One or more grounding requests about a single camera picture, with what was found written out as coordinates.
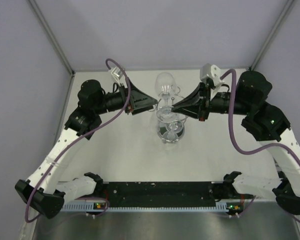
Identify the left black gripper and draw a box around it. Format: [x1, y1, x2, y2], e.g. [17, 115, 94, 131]
[93, 77, 157, 115]

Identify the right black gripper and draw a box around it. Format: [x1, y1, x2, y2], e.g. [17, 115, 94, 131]
[171, 83, 252, 122]

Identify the chrome wine glass rack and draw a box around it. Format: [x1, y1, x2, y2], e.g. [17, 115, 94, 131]
[155, 85, 186, 144]

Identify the clear wine glass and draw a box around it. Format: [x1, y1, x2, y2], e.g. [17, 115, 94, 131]
[156, 120, 185, 144]
[154, 72, 177, 123]

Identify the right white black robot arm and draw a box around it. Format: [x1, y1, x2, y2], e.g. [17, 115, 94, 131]
[172, 69, 300, 216]

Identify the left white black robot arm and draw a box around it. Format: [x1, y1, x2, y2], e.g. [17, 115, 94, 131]
[15, 79, 158, 219]

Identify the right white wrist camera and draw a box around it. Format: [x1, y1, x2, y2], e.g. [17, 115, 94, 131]
[199, 63, 224, 90]

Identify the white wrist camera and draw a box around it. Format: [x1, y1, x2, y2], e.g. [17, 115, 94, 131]
[108, 66, 124, 83]
[199, 63, 224, 90]

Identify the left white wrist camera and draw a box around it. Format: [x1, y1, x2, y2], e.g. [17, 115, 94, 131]
[108, 66, 124, 83]

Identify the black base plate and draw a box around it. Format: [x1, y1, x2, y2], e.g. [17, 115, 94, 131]
[93, 180, 253, 208]

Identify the aluminium frame rail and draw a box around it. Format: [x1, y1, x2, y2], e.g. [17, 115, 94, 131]
[26, 0, 75, 76]

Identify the slotted cable duct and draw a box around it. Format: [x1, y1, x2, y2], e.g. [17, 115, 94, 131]
[60, 200, 243, 214]

